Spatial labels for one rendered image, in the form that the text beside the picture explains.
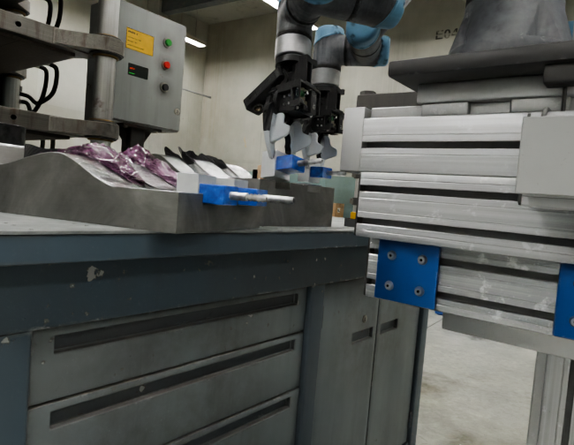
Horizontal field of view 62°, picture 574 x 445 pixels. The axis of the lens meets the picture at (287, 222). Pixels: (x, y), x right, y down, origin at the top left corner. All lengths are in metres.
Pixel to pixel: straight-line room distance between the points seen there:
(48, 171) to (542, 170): 0.64
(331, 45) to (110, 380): 0.92
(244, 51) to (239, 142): 1.79
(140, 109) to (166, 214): 1.18
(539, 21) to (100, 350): 0.70
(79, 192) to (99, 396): 0.29
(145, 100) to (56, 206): 1.09
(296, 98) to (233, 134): 8.82
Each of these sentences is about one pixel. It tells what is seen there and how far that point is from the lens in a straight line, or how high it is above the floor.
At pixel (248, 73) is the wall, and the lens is 9.81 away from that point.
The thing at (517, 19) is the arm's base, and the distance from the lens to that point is 0.65.
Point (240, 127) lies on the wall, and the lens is 9.68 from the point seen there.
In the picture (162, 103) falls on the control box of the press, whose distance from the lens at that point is 1.85.
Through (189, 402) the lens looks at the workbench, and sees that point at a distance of 0.88.
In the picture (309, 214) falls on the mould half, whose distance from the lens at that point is 1.04.
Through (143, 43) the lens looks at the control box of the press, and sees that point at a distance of 1.84.
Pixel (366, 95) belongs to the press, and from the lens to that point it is 5.29.
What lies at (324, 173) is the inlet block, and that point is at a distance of 1.24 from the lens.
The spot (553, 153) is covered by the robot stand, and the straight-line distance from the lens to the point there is 0.48.
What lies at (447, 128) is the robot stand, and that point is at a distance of 0.63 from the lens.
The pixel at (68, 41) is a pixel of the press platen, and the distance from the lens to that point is 1.60.
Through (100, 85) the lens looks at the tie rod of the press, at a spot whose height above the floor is 1.15.
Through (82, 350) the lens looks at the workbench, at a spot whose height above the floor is 0.63.
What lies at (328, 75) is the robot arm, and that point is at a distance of 1.27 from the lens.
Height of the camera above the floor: 0.86
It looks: 3 degrees down
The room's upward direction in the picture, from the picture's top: 5 degrees clockwise
